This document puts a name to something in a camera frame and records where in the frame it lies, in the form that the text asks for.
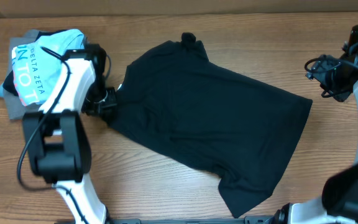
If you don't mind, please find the black t-shirt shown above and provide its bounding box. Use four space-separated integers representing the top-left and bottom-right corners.
106 32 312 218

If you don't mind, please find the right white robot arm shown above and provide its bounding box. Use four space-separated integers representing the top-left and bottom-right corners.
263 25 358 224

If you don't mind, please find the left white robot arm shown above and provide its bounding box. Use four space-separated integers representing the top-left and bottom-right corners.
16 44 117 223

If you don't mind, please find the light blue folded t-shirt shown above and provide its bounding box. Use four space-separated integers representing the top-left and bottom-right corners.
0 29 86 106

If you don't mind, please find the grey folded t-shirt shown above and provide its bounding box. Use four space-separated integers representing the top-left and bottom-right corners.
1 29 40 119

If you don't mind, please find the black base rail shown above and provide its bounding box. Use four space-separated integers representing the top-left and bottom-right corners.
109 215 273 224

